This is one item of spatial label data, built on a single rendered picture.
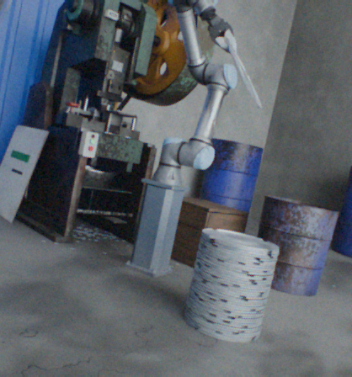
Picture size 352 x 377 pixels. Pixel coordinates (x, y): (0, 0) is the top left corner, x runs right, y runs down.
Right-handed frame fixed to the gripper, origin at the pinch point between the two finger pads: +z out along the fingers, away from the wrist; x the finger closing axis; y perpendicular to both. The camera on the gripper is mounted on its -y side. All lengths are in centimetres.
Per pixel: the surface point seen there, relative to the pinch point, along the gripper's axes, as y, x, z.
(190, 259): 63, 79, 65
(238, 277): -25, 42, 75
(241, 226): 88, 48, 64
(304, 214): 61, 13, 75
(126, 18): 74, 37, -79
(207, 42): 92, 5, -43
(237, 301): -26, 47, 82
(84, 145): 38, 89, -17
